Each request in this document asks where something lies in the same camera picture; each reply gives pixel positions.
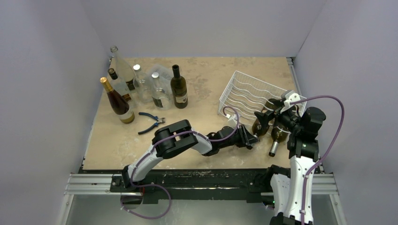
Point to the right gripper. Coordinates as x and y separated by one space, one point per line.
278 111

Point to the white wire wine rack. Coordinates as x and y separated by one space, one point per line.
248 94

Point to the round clear bottle silver cap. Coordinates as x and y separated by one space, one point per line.
142 84

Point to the tall clear glass bottle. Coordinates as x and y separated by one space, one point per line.
124 69

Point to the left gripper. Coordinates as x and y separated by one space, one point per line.
245 138

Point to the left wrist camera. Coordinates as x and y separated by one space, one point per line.
232 120

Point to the dark bottle black cap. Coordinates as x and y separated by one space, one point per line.
179 88

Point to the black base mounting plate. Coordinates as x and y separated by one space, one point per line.
198 184

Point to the clear plastic compartment box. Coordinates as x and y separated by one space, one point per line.
165 75

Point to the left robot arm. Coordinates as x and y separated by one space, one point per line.
174 139

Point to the aluminium frame rail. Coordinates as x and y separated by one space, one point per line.
82 184

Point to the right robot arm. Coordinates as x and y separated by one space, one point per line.
293 192

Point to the square bottle gold black cap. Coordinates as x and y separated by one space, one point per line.
119 85

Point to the amber bottle gold foil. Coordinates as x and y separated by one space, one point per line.
118 104

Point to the dark green bottle silver cap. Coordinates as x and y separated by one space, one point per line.
258 129

